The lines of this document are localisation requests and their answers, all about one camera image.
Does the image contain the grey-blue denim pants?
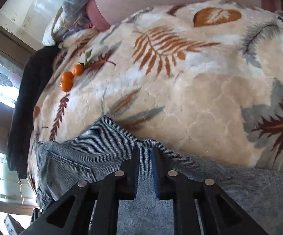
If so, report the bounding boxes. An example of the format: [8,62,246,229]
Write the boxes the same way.
[32,116,283,235]

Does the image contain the colourful printed cloth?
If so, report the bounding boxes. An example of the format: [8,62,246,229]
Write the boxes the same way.
[66,20,93,40]

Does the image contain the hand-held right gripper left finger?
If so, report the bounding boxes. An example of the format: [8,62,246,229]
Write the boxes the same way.
[18,147,140,235]

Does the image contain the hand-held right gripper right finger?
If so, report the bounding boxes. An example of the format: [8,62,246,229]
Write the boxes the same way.
[152,147,269,235]

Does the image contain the cream leaf-print fleece blanket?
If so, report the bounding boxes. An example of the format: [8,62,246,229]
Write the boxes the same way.
[26,0,283,196]

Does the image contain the tangerine with green leaf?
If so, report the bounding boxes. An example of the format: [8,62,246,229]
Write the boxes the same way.
[72,50,93,76]

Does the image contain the cream folded bedding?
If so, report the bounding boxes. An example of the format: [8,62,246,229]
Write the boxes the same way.
[42,7,68,46]

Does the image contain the black cloth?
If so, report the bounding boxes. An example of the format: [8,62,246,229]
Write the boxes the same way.
[6,46,61,180]

